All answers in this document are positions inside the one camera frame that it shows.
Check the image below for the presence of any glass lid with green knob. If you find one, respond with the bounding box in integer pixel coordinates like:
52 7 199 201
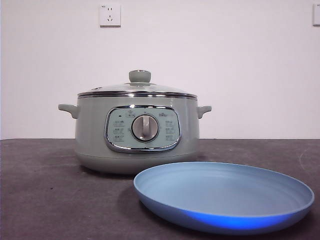
76 70 197 98

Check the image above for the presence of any pale green electric steamer pot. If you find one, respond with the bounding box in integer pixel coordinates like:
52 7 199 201
57 96 213 175

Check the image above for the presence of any blue round plate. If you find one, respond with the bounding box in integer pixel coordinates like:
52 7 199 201
133 161 315 236

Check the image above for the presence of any white wall socket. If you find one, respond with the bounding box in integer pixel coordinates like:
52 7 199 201
99 3 122 28

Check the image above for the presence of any white wall plate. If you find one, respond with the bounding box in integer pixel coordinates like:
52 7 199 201
312 3 320 27

